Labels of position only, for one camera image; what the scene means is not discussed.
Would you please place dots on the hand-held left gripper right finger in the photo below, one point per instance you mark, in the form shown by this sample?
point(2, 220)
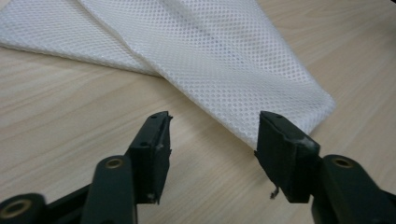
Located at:
point(286, 155)

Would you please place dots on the white mesh laundry bag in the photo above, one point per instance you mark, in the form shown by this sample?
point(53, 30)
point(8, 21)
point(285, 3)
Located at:
point(202, 53)

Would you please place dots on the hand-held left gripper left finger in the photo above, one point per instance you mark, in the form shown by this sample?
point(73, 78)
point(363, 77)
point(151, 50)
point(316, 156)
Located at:
point(151, 155)

